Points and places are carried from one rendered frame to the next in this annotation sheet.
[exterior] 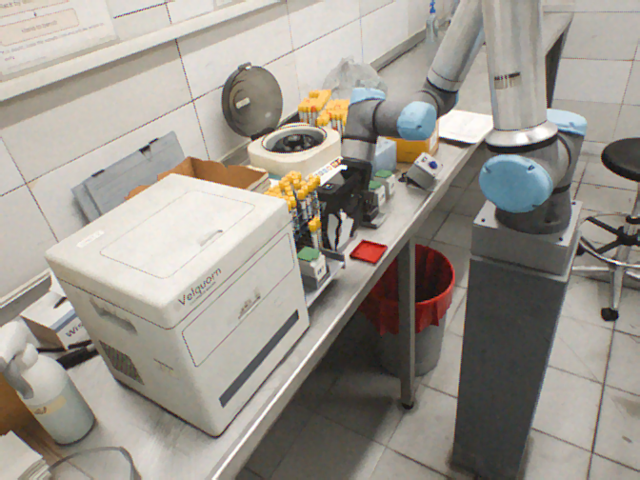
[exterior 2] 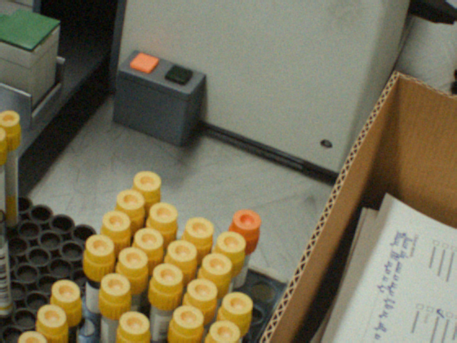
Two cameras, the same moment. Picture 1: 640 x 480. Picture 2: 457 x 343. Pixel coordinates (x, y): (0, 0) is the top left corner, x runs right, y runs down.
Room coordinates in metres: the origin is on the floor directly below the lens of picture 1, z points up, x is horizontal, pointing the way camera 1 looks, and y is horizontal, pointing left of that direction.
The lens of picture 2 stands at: (1.32, -0.02, 1.36)
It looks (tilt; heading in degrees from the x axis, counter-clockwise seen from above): 42 degrees down; 158
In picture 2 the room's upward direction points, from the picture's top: 12 degrees clockwise
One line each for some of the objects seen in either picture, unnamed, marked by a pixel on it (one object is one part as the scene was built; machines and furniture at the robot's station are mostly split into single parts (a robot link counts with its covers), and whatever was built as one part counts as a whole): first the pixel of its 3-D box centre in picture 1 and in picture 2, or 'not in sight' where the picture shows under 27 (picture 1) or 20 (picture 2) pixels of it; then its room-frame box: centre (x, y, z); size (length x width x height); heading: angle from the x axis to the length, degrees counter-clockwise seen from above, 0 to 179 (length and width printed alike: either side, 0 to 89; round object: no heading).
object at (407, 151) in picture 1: (412, 139); not in sight; (1.35, -0.33, 0.93); 0.13 x 0.13 x 0.10; 58
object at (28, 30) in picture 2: (309, 254); (20, 28); (0.76, 0.03, 0.98); 0.05 x 0.04 x 0.01; 53
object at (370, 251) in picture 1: (368, 250); not in sight; (0.88, -0.11, 0.88); 0.07 x 0.07 x 0.01; 53
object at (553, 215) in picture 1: (536, 194); not in sight; (0.83, -0.47, 1.00); 0.15 x 0.15 x 0.10
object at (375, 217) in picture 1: (365, 213); not in sight; (1.02, -0.13, 0.89); 0.09 x 0.05 x 0.04; 54
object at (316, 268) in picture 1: (310, 267); (18, 65); (0.76, 0.03, 0.95); 0.05 x 0.04 x 0.06; 53
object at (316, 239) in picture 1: (316, 226); (6, 265); (0.94, 0.00, 0.93); 0.17 x 0.09 x 0.11; 143
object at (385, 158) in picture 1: (381, 162); not in sight; (1.23, -0.21, 0.92); 0.10 x 0.07 x 0.10; 135
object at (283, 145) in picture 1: (295, 148); not in sight; (1.33, 0.03, 0.97); 0.15 x 0.15 x 0.07
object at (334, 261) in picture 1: (307, 283); (31, 77); (0.75, 0.04, 0.92); 0.21 x 0.07 x 0.05; 143
